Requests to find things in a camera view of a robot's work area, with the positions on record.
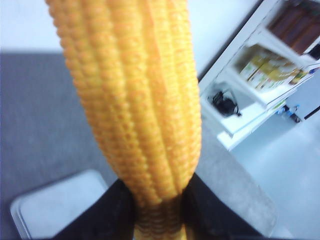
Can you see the colourful boxes on shelf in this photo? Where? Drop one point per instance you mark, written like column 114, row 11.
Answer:
column 265, row 70

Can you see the yellow corn cob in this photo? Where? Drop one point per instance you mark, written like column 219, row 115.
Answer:
column 132, row 64

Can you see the silver digital kitchen scale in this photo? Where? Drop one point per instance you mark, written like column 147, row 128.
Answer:
column 44, row 212

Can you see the white shelving unit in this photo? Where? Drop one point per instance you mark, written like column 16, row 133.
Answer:
column 290, row 28

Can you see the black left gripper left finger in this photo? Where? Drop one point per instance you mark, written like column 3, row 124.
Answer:
column 111, row 217

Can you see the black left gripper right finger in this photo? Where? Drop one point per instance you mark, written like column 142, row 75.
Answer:
column 206, row 217

